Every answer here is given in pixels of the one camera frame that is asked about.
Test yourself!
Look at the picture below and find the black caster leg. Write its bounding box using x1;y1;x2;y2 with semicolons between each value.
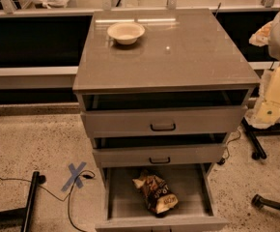
251;194;280;211

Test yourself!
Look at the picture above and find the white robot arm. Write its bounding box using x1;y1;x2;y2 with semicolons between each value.
249;12;280;129

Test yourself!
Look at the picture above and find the black stand leg right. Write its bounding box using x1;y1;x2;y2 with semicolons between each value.
241;118;280;160

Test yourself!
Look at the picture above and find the brown chip bag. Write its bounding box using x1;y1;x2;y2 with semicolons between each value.
132;169;179;216

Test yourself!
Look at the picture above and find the grey drawer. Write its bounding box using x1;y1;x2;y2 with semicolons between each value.
81;106;247;138
93;144;225;168
96;164;227;232

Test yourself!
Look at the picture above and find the black floor cable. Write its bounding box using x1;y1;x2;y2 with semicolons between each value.
0;168;97;232

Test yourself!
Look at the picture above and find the white paper bowl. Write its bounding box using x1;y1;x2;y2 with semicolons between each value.
107;22;145;45

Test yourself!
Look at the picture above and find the black stand leg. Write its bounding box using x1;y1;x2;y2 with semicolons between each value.
241;118;280;160
0;171;46;232

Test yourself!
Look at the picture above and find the blue tape cross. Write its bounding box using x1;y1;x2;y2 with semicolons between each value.
61;161;86;191

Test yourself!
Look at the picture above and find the middle grey drawer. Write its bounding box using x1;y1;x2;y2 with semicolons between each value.
93;144;225;168

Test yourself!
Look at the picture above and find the thin cable right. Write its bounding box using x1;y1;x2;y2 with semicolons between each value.
217;129;242;166

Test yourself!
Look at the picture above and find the grey drawer cabinet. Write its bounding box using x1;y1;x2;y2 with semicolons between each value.
71;8;261;232

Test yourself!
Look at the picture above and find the bottom grey drawer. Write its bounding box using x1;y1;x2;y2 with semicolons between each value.
96;164;227;232

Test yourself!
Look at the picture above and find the black stand leg left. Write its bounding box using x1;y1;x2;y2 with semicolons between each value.
0;171;46;232

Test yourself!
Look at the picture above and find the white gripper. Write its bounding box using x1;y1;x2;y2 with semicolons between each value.
249;21;280;129

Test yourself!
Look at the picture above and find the top grey drawer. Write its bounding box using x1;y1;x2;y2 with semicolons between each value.
81;106;247;138

